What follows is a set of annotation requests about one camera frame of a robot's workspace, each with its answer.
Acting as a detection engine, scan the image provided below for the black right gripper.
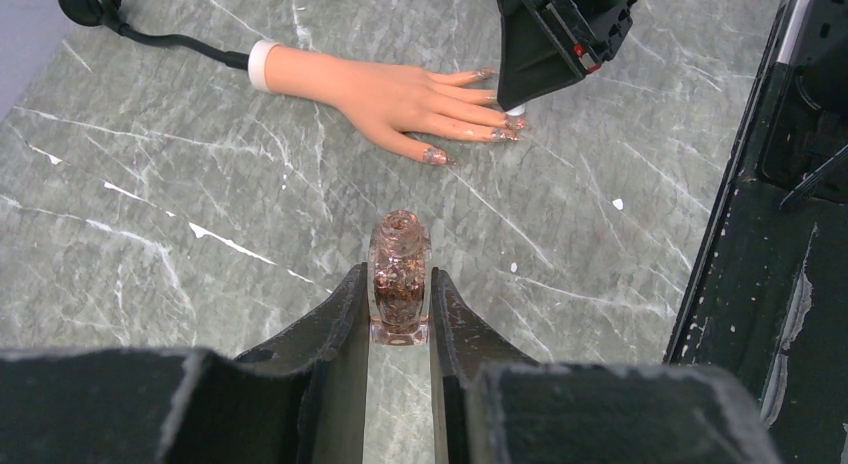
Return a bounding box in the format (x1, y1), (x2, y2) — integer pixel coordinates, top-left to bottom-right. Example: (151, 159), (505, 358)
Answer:
(496, 0), (638, 110)

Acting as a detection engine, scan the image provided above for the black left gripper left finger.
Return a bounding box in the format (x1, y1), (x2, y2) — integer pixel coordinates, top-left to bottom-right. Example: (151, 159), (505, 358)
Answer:
(1, 264), (369, 463)

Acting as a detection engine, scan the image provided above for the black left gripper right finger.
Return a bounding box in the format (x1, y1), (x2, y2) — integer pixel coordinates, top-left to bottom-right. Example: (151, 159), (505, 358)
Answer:
(429, 269), (779, 463)

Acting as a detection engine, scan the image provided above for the glitter nail polish bottle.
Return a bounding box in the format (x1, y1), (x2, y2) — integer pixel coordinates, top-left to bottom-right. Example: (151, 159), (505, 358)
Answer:
(367, 210), (432, 346)

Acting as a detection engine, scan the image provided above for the white nail polish brush cap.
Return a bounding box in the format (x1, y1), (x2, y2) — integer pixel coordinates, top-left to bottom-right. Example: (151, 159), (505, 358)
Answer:
(505, 104), (527, 117)

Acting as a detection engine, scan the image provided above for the mannequin practice hand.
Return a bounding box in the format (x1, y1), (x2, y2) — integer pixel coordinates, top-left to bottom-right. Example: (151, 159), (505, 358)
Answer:
(246, 40), (527, 166)

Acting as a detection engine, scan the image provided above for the black flexible stand with base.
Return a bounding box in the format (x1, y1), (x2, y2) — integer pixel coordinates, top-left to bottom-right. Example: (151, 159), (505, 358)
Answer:
(56, 0), (252, 71)

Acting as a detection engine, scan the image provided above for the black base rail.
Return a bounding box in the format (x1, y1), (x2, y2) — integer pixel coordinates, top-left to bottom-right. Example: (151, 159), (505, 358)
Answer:
(664, 0), (847, 463)

